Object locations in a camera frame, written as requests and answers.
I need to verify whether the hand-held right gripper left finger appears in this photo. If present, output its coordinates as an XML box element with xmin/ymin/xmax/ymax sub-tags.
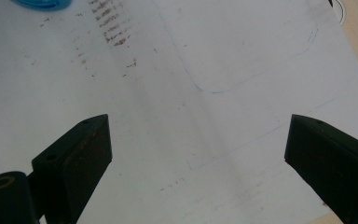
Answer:
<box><xmin>27</xmin><ymin>114</ymin><xmax>113</xmax><ymax>224</ymax></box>

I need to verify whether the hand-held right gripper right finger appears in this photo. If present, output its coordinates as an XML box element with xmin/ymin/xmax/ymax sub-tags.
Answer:
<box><xmin>284</xmin><ymin>114</ymin><xmax>358</xmax><ymax>224</ymax></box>

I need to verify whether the blue bottle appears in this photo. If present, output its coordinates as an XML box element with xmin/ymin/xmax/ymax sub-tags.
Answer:
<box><xmin>10</xmin><ymin>0</ymin><xmax>73</xmax><ymax>12</ymax></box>

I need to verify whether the white paper sheet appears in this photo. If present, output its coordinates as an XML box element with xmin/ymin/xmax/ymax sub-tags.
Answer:
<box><xmin>0</xmin><ymin>0</ymin><xmax>358</xmax><ymax>224</ymax></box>

